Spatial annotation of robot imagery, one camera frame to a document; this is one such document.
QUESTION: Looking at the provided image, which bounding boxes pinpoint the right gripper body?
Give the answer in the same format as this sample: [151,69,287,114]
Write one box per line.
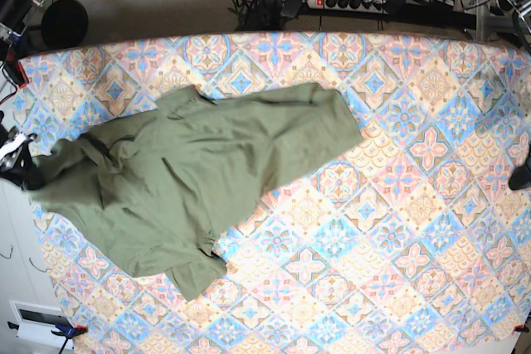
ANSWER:
[1,124,37,176]

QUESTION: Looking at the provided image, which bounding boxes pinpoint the green t-shirt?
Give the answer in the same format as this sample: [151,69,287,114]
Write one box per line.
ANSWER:
[28,84,363,300]

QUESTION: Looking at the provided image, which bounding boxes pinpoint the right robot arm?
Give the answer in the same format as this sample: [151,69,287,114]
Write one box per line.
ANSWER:
[1,0,44,191]

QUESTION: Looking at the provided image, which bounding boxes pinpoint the orange black clamp left top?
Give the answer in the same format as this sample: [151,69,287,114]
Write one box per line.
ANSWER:
[1,47,28,88]

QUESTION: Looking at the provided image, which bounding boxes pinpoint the patterned tablecloth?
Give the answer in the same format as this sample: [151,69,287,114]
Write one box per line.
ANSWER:
[13,33,530,353]

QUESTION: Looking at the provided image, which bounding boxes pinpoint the black round stool base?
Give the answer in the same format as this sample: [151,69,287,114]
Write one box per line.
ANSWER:
[41,0,89,50]

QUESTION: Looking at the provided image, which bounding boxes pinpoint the orange clamp bottom right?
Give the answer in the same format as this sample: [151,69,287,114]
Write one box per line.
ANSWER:
[513,324,530,333]

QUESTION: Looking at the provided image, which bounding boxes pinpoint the blue clamp bottom left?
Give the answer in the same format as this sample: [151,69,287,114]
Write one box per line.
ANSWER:
[7,322,87,349]

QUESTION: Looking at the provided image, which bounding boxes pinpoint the white power strip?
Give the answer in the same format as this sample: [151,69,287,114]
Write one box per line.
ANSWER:
[306,0,386,14]

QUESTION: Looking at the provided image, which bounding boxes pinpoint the white wall socket box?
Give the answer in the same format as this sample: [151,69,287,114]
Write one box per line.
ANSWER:
[7,300,69,349]

